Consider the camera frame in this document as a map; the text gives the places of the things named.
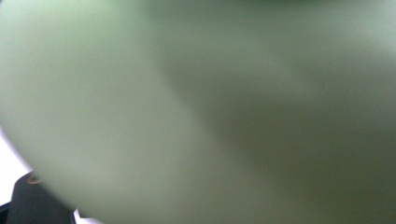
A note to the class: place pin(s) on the green pump bottle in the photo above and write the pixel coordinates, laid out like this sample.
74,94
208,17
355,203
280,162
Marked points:
186,109

